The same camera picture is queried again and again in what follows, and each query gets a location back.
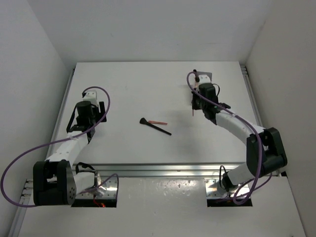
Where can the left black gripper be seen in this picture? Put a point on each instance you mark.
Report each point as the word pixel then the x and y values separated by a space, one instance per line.
pixel 101 113

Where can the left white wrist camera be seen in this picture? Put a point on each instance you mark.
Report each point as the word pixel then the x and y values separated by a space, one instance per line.
pixel 90 95

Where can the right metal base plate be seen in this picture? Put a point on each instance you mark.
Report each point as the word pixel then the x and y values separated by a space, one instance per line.
pixel 214 191

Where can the white divided organizer box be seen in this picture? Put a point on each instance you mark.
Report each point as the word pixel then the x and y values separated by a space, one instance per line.
pixel 203 73

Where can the metal base plate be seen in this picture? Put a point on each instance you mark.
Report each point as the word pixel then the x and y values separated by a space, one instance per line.
pixel 104 187
pixel 214 191

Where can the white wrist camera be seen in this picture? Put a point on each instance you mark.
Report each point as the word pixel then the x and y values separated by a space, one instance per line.
pixel 90 95
pixel 201 79

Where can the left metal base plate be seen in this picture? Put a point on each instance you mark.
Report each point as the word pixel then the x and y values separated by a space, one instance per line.
pixel 104 187

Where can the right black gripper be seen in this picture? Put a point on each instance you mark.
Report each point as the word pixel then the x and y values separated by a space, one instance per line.
pixel 194 105

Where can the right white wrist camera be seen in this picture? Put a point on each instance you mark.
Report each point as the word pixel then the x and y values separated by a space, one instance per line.
pixel 201 79

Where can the aluminium rail frame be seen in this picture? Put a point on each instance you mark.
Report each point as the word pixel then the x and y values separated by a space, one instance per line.
pixel 161 177

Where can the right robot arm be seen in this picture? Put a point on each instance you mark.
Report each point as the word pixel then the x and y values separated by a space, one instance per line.
pixel 265 152

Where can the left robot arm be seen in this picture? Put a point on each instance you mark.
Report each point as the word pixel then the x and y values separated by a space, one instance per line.
pixel 54 182

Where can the large black makeup brush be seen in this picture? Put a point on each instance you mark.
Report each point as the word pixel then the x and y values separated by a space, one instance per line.
pixel 145 122

